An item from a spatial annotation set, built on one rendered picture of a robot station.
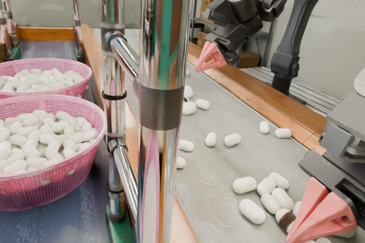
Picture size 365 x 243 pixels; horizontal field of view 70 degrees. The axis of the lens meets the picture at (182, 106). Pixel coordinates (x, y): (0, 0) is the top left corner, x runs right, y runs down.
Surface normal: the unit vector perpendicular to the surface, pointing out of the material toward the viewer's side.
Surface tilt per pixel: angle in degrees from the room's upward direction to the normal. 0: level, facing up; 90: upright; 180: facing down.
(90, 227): 0
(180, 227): 0
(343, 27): 90
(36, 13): 89
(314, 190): 63
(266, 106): 45
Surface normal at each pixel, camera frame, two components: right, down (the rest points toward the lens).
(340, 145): -0.88, -0.10
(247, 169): 0.08, -0.90
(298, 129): -0.59, -0.57
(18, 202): 0.26, 0.70
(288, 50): -0.72, 0.07
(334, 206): -0.78, -0.32
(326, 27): -0.89, 0.12
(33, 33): 0.38, 0.43
